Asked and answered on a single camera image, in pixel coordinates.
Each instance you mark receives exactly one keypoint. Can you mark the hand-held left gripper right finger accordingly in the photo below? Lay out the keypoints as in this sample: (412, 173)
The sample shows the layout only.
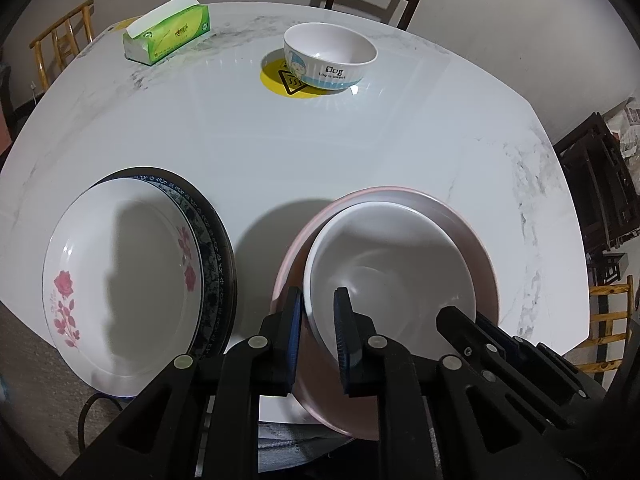
(344, 335)

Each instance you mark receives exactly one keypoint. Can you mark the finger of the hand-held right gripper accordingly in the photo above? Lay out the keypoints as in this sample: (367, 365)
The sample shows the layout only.
(500, 355)

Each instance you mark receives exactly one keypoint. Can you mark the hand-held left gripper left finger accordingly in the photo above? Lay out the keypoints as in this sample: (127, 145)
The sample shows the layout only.
(295, 325)

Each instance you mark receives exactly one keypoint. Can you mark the blue floral plate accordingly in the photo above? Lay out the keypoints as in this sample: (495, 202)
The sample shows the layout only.
(230, 280)
(207, 255)

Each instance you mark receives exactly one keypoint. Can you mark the white printed bowl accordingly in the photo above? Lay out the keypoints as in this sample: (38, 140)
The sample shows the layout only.
(390, 270)

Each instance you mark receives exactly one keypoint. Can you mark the pink bowl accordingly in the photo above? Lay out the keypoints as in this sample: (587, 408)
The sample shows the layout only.
(475, 260)

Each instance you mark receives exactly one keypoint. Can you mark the white plate pink flowers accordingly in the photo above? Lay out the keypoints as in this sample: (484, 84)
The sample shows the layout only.
(120, 280)

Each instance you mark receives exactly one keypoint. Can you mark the white bowl blue cartoon print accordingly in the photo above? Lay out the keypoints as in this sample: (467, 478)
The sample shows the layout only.
(320, 67)

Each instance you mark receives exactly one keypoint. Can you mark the yellow wooden chair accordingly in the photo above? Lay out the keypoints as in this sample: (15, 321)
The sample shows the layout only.
(607, 317)

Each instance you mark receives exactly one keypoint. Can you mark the dark wooden furniture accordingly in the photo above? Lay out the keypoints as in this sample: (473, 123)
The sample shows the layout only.
(600, 180)

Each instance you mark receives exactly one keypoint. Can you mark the round yellow sticker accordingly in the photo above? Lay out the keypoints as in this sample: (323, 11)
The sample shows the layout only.
(275, 80)

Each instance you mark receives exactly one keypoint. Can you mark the green tissue box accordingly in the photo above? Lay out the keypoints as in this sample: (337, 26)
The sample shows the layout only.
(172, 35)

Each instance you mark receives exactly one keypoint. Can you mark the bamboo chair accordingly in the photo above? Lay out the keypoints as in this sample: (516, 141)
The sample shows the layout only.
(52, 45)

